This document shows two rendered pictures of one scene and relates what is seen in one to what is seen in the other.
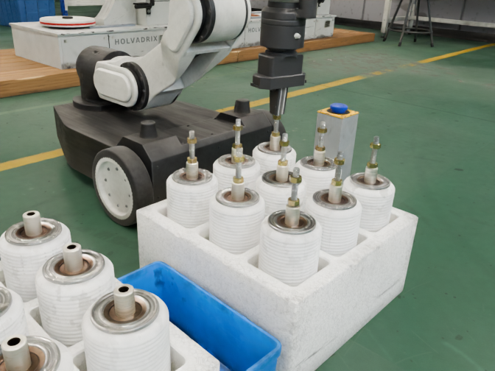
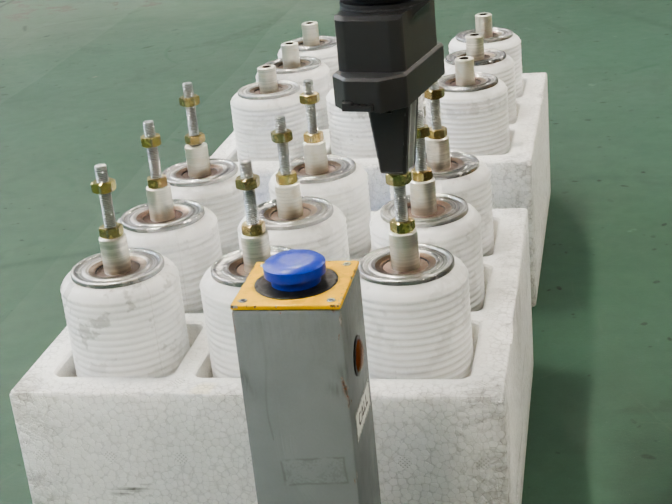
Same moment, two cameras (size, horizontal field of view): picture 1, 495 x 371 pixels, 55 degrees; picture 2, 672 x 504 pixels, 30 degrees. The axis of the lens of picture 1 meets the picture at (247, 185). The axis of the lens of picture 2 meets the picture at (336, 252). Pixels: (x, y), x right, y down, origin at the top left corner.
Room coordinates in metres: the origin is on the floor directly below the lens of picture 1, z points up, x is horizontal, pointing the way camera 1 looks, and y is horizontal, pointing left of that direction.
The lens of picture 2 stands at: (1.74, -0.54, 0.63)
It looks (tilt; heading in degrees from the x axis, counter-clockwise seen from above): 22 degrees down; 150
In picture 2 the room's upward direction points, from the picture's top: 6 degrees counter-clockwise
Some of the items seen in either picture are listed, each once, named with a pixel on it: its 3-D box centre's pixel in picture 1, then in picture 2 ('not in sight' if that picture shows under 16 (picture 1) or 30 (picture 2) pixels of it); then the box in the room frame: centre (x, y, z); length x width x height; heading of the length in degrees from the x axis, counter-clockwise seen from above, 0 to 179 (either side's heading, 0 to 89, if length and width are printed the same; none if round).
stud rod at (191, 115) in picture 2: (294, 191); (192, 121); (0.65, -0.07, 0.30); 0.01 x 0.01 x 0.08
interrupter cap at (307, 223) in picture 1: (292, 221); (199, 173); (0.65, -0.07, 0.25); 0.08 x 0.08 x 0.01
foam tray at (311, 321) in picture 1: (275, 252); (309, 376); (0.82, -0.06, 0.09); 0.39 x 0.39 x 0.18; 48
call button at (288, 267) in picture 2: (338, 109); (295, 274); (1.08, -0.20, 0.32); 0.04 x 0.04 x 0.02
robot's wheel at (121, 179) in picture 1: (121, 185); not in sight; (1.08, 0.31, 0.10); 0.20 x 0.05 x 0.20; 49
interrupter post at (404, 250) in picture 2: (275, 143); (404, 249); (0.99, -0.06, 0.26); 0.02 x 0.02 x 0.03
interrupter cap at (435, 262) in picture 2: (274, 148); (405, 265); (0.99, -0.06, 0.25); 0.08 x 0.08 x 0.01
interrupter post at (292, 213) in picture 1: (292, 214); (197, 160); (0.65, -0.07, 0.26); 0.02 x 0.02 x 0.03
